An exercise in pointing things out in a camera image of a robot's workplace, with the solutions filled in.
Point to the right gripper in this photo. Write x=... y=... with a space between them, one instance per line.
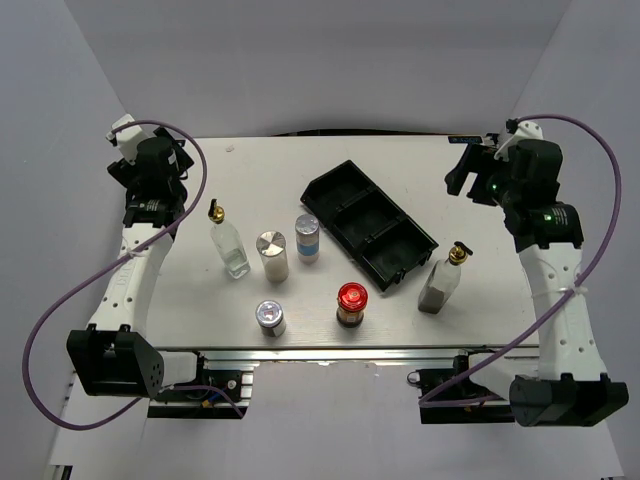
x=475 y=159

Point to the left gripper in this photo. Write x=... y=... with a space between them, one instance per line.
x=126 y=173

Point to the dark sauce glass bottle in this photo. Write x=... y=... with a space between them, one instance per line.
x=443 y=280

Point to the clear glass oil bottle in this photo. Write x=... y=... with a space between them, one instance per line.
x=227 y=241

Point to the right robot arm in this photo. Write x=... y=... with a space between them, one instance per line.
x=570 y=385

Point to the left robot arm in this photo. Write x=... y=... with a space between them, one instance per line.
x=112 y=356

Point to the black three-compartment tray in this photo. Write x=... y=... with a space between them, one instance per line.
x=382 y=239

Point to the silver-lid white powder jar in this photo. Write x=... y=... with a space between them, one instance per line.
x=271 y=247

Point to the blue-label spice shaker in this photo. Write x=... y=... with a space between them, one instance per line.
x=307 y=230

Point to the red-lid brown sauce jar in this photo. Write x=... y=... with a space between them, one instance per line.
x=352 y=299

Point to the silver-lid dark spice jar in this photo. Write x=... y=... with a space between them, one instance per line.
x=270 y=318

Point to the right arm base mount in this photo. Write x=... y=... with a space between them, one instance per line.
x=468 y=403

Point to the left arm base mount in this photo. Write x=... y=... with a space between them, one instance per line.
x=222 y=389

